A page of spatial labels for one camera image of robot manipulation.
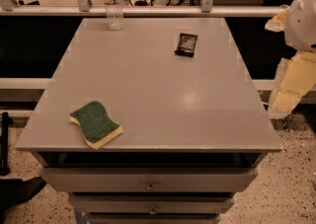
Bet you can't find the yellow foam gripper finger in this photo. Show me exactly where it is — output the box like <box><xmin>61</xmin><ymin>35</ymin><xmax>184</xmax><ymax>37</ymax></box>
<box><xmin>265</xmin><ymin>9</ymin><xmax>287</xmax><ymax>33</ymax></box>
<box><xmin>269</xmin><ymin>51</ymin><xmax>316</xmax><ymax>113</ymax></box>

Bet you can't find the green and yellow sponge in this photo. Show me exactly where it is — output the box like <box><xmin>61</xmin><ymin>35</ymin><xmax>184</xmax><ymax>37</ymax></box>
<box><xmin>69</xmin><ymin>101</ymin><xmax>122</xmax><ymax>150</ymax></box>

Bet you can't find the black rxbar chocolate wrapper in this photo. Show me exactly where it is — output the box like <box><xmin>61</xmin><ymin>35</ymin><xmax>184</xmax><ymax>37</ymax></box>
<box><xmin>175</xmin><ymin>34</ymin><xmax>198</xmax><ymax>57</ymax></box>

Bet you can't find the grey drawer cabinet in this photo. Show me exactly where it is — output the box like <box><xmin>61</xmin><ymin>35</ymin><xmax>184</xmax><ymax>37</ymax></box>
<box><xmin>17</xmin><ymin>18</ymin><xmax>280</xmax><ymax>224</ymax></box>

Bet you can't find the clear plastic water bottle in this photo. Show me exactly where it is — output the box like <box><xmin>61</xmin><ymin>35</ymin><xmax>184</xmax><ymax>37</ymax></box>
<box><xmin>103</xmin><ymin>0</ymin><xmax>123</xmax><ymax>31</ymax></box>

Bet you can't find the middle grey drawer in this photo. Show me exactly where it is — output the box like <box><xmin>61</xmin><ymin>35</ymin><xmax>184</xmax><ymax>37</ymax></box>
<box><xmin>70</xmin><ymin>194</ymin><xmax>234</xmax><ymax>215</ymax></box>

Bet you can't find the black stand on floor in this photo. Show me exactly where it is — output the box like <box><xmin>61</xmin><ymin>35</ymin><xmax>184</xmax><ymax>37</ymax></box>
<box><xmin>0</xmin><ymin>112</ymin><xmax>13</xmax><ymax>176</ymax></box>

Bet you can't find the metal railing frame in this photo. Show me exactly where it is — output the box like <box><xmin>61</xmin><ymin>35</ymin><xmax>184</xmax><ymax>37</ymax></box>
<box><xmin>0</xmin><ymin>0</ymin><xmax>284</xmax><ymax>18</ymax></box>

